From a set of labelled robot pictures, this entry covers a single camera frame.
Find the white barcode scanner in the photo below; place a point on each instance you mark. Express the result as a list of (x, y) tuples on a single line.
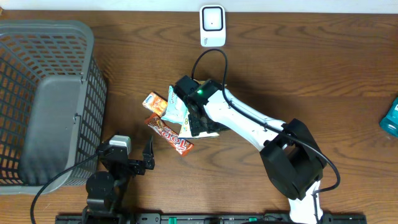
[(212, 26)]

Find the brown chocolate bar wrapper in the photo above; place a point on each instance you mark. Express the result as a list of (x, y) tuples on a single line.
[(182, 146)]

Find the teal mouthwash bottle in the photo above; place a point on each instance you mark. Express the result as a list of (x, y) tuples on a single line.
[(389, 122)]

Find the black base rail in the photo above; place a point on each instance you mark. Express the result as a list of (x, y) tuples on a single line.
[(155, 218)]

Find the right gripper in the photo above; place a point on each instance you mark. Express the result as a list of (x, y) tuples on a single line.
[(194, 126)]

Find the yellow snack bag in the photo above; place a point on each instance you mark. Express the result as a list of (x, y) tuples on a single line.
[(186, 129)]

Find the light teal wet wipes pack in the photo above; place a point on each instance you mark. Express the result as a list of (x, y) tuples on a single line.
[(176, 110)]

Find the grey plastic shopping basket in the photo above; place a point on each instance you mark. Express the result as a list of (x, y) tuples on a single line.
[(53, 96)]

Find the small orange snack packet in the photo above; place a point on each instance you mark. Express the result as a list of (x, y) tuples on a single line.
[(155, 104)]

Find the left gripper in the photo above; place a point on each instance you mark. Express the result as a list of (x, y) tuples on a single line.
[(138, 167)]

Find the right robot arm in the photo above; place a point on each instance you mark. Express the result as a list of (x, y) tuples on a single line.
[(293, 161)]

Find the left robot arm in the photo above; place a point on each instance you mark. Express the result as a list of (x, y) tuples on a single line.
[(106, 188)]

